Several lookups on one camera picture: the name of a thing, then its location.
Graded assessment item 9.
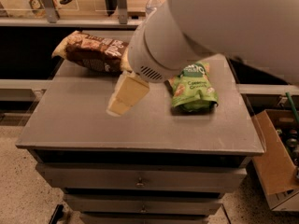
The clear plastic water bottle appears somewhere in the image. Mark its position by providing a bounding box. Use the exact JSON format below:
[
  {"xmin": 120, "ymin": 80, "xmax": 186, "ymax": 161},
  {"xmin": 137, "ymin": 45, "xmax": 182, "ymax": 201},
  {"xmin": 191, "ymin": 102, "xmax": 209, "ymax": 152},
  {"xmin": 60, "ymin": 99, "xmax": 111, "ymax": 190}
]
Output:
[{"xmin": 145, "ymin": 0, "xmax": 162, "ymax": 15}]

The colourful bag behind glass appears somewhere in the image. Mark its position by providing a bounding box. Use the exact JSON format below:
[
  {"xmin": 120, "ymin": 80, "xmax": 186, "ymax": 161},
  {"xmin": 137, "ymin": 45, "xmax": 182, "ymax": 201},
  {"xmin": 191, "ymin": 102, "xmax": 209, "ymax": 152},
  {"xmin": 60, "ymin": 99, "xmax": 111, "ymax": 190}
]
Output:
[{"xmin": 28, "ymin": 0, "xmax": 59, "ymax": 22}]

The metal railing frame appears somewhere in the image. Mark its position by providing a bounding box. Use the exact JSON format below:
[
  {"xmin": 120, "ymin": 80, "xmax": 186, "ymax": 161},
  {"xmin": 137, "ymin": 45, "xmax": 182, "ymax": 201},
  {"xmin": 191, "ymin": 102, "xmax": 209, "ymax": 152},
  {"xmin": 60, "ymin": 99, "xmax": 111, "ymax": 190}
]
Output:
[{"xmin": 0, "ymin": 0, "xmax": 146, "ymax": 27}]

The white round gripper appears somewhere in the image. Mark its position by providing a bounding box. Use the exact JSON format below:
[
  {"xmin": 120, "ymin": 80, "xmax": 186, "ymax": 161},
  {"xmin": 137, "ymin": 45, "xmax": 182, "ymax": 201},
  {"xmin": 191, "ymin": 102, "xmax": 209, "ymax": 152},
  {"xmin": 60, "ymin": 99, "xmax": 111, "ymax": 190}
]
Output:
[{"xmin": 107, "ymin": 3, "xmax": 214, "ymax": 117}]

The grey drawer cabinet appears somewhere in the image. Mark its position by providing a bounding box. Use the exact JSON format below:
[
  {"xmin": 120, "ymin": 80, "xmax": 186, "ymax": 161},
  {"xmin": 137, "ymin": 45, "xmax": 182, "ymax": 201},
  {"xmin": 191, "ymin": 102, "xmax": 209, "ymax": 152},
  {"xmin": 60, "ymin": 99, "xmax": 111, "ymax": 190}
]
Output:
[{"xmin": 17, "ymin": 55, "xmax": 263, "ymax": 224}]

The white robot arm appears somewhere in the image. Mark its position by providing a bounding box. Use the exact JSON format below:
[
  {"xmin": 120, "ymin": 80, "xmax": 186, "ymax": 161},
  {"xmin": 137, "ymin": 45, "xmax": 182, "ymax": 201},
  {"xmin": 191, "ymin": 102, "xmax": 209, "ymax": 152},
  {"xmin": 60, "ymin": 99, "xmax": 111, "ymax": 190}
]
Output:
[{"xmin": 107, "ymin": 0, "xmax": 299, "ymax": 116}]

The brown chip bag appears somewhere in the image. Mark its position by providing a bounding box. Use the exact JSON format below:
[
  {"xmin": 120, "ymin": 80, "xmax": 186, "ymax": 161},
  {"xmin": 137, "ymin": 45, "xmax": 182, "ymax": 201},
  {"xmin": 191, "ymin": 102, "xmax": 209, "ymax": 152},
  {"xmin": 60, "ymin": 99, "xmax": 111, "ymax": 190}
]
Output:
[{"xmin": 52, "ymin": 31, "xmax": 132, "ymax": 73}]

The green rice chip bag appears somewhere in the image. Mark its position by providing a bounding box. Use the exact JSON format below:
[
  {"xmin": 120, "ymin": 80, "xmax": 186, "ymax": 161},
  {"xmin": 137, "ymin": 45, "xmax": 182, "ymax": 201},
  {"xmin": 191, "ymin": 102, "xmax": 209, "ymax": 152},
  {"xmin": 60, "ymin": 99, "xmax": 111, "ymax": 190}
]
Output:
[{"xmin": 168, "ymin": 62, "xmax": 219, "ymax": 112}]

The cardboard box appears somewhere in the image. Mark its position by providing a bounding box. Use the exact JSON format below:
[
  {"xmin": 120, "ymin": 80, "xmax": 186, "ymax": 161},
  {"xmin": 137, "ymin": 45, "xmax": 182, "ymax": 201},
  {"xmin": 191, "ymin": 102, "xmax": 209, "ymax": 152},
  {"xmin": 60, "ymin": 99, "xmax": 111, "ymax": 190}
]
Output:
[{"xmin": 253, "ymin": 109, "xmax": 299, "ymax": 212}]

